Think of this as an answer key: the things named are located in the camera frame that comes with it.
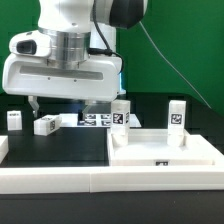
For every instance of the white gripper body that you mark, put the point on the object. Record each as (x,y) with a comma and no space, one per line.
(96,79)

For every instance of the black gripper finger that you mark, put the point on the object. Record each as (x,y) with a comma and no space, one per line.
(34,104)
(90,107)

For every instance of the white square tabletop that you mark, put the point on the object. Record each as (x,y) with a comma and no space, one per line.
(148,147)

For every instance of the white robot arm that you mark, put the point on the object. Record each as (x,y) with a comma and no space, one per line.
(57,60)

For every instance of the white fiducial marker sheet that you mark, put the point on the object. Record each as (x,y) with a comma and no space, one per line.
(94,120)

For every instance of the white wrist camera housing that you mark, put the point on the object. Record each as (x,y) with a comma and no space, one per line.
(32,43)

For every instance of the white U-shaped fence wall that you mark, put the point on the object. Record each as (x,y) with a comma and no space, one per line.
(108,179)

